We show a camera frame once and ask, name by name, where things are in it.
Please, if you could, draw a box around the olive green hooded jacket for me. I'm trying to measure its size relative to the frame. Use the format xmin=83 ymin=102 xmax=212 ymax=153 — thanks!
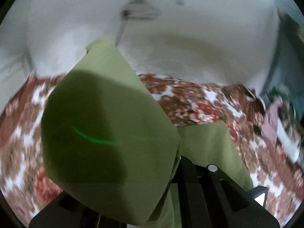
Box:
xmin=41 ymin=38 xmax=253 ymax=227

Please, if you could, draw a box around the floral brown white bed blanket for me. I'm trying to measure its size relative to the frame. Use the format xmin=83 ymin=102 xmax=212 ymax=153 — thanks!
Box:
xmin=1 ymin=74 xmax=303 ymax=226

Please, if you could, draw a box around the white cloth on pile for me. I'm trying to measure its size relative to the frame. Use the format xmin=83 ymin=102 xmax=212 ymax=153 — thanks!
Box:
xmin=277 ymin=118 xmax=300 ymax=163

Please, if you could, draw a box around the pink cloth on pile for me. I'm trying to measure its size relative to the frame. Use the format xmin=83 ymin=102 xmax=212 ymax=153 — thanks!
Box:
xmin=261 ymin=96 xmax=283 ymax=143

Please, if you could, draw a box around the white panelled door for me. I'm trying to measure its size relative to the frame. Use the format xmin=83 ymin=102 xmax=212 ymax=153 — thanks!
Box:
xmin=0 ymin=55 xmax=32 ymax=112

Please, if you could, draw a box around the black power cable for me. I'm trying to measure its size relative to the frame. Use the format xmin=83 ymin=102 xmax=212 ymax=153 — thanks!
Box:
xmin=114 ymin=20 xmax=128 ymax=47

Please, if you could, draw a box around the white wall power strip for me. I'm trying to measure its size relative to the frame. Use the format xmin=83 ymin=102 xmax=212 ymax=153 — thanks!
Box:
xmin=121 ymin=3 xmax=161 ymax=21

